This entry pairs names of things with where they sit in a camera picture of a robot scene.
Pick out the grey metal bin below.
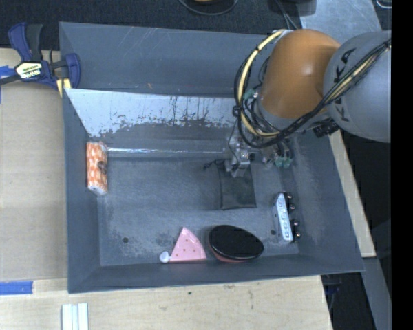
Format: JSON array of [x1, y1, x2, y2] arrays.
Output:
[[58, 21, 366, 294]]

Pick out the black oval disc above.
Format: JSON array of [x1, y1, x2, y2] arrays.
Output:
[[207, 224, 265, 264]]

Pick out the pink triangular toy hat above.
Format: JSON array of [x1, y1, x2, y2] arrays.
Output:
[[158, 226, 208, 265]]

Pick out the orange and white patterned packet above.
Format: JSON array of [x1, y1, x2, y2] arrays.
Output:
[[85, 140, 109, 196]]

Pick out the dark grey drawstring pouch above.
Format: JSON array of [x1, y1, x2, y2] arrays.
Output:
[[203, 159, 257, 211]]

